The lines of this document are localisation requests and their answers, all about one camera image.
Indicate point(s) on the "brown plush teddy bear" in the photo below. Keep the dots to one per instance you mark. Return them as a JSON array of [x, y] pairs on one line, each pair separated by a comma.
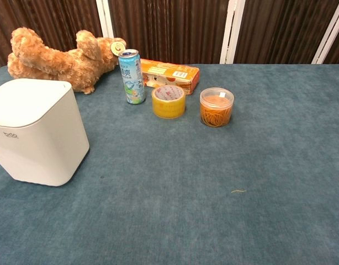
[[56, 62]]

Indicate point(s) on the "brown folding screen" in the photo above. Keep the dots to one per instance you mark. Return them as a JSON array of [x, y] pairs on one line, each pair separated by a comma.
[[172, 27]]

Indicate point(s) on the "blue drink can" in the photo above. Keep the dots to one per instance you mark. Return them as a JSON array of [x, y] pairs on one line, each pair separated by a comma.
[[131, 80]]

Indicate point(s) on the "loose yellow rubber band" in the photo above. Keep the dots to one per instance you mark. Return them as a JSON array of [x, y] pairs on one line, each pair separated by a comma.
[[238, 191]]

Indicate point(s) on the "clear jar of rubber bands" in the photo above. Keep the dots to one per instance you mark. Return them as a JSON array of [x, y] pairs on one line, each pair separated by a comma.
[[216, 110]]

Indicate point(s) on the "orange cardboard box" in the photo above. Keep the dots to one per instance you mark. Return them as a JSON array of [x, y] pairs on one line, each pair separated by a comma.
[[169, 74]]

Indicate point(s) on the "white plastic trash bin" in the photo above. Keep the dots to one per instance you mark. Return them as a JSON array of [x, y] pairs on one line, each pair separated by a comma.
[[34, 132]]

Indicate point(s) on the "yellow packing tape roll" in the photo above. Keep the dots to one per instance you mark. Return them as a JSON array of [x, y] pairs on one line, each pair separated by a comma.
[[168, 105]]

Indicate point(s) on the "blue table cloth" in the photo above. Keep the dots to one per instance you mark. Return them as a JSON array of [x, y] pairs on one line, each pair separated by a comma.
[[186, 179]]

